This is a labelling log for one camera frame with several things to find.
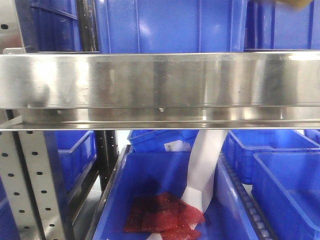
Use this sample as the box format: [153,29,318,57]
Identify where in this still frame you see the brown cardboard box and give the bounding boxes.
[276,0,312,10]

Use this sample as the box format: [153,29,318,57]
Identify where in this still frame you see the stainless steel shelf beam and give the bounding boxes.
[0,50,320,131]

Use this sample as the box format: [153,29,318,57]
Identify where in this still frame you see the perforated steel shelf upright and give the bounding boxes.
[0,130,75,240]

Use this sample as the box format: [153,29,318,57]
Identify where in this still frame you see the blue bin behind centre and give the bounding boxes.
[127,129,199,153]

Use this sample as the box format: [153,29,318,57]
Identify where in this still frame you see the blue bin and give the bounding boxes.
[54,130,97,192]
[221,129,320,185]
[251,152,320,240]
[127,129,199,153]
[93,152,258,240]

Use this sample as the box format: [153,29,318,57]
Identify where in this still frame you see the white paper strip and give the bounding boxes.
[147,129,229,240]

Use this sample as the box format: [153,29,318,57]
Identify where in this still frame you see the blue bin lower centre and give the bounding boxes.
[93,152,258,240]

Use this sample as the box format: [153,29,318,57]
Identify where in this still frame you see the blue bin behind right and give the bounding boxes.
[221,129,320,185]

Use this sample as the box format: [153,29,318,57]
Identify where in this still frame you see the blue bin lower left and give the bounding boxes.
[54,130,97,192]

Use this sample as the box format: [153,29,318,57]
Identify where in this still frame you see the large blue crate upper centre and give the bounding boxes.
[95,0,248,54]

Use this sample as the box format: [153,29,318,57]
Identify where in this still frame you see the blue bin lower right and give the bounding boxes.
[251,152,320,240]

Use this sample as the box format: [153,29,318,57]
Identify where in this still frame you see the blue crate upper right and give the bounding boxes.
[244,0,320,50]

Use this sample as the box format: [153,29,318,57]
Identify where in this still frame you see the blue crate upper left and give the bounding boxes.
[29,0,82,52]

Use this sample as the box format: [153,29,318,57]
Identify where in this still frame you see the black roller track rail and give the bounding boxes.
[220,152,276,240]

